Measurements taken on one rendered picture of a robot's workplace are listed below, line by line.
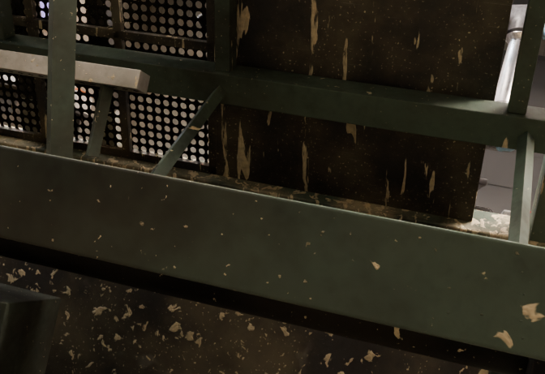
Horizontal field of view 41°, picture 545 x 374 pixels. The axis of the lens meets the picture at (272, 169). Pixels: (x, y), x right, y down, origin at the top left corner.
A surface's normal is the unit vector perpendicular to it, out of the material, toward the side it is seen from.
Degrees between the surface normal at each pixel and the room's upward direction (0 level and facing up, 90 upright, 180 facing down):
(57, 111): 104
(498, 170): 90
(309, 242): 90
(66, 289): 90
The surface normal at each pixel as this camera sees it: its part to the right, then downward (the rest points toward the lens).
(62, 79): 0.47, 0.28
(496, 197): -0.15, -0.11
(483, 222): 0.03, -0.88
